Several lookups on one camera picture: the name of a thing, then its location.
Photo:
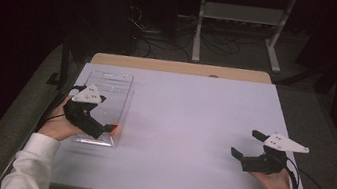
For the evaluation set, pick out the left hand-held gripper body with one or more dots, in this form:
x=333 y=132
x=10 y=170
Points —
x=82 y=118

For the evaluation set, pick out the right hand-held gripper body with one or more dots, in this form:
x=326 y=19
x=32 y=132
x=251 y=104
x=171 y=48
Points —
x=263 y=164

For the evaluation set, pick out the orange ball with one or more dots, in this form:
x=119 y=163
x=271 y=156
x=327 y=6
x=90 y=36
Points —
x=118 y=130

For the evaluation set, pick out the clear plastic tray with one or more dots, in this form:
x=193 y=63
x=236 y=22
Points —
x=115 y=96

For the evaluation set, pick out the person's right hand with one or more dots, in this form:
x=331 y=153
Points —
x=274 y=184

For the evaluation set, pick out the person's left hand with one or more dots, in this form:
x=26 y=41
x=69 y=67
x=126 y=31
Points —
x=57 y=126

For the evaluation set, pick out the wooden table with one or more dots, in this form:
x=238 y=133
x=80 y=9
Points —
x=180 y=67

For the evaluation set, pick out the white metal stand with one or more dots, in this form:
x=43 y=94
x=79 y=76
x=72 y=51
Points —
x=242 y=14

